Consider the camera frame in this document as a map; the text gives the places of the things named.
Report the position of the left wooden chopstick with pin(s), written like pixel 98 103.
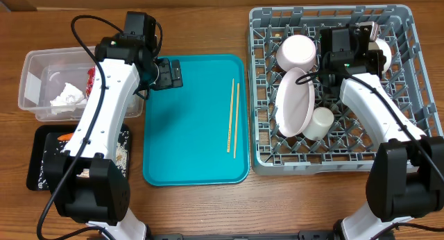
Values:
pixel 230 117

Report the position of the white cup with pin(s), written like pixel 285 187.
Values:
pixel 319 125

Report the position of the black plastic tray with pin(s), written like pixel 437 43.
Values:
pixel 38 146

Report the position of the small bowl with food scraps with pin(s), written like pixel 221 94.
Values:
pixel 380 44

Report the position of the white tissue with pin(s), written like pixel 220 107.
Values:
pixel 68 100

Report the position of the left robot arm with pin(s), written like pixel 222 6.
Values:
pixel 83 179

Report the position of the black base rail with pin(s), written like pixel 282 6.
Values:
pixel 301 235

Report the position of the spilled rice and nut scraps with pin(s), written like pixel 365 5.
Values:
pixel 53 146

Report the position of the grey dishwasher rack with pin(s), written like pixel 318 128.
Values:
pixel 346 147

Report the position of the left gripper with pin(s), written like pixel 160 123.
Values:
pixel 166 80

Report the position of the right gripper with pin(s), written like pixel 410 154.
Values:
pixel 376 60

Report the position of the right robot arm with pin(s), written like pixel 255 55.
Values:
pixel 406 178

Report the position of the teal plastic tray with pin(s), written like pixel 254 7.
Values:
pixel 186 128

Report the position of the orange carrot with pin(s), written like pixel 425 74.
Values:
pixel 65 137

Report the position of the large pink plate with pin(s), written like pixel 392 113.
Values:
pixel 294 103

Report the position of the red snack wrapper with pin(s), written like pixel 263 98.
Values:
pixel 90 81

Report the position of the clear plastic bin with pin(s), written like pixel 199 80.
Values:
pixel 44 76

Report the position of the pink bowl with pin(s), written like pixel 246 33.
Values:
pixel 296 51

